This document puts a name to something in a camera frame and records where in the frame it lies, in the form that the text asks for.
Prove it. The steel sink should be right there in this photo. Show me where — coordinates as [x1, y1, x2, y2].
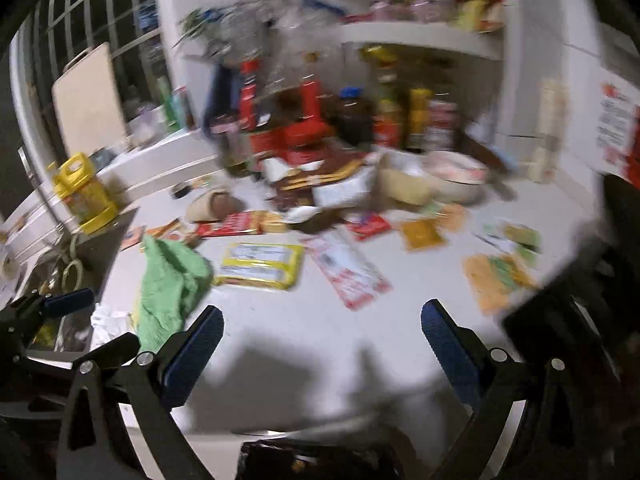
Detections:
[22, 210, 136, 362]

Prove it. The green yellow snack packet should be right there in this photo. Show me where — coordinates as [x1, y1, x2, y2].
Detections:
[462, 254, 537, 315]

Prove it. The green fluffy cloth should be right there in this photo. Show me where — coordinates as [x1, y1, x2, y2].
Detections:
[134, 235, 214, 353]

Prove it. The yellow detergent jug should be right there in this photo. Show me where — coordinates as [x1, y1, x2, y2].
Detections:
[48, 153, 119, 234]

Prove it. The yellow seasoning sachet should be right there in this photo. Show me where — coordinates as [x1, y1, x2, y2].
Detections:
[399, 218, 446, 252]

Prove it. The yellow white noodle package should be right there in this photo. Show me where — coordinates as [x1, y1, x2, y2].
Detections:
[215, 243, 304, 290]

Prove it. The red white flat packet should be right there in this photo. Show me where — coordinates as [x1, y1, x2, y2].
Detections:
[302, 230, 392, 310]

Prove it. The red snack bar wrapper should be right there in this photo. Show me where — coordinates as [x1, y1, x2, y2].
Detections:
[195, 211, 262, 238]

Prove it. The wooden cutting board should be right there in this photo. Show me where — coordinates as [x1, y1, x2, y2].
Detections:
[52, 42, 127, 156]

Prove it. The white ceramic bowl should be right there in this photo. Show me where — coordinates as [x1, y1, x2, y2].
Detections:
[422, 151, 489, 205]

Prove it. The cream plastic lid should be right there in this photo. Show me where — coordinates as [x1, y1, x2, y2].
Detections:
[378, 168, 432, 206]

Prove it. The red cap oil bottle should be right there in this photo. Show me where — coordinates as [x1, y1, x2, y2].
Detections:
[283, 74, 333, 166]

